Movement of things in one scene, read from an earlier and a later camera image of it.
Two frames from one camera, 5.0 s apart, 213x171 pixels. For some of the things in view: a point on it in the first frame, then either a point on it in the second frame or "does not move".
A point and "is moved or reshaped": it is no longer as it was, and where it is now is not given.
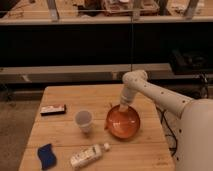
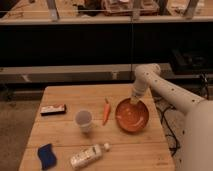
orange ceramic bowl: [123, 125] is moved or reshaped
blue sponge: [47, 156] does not move
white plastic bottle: [89, 155] does not move
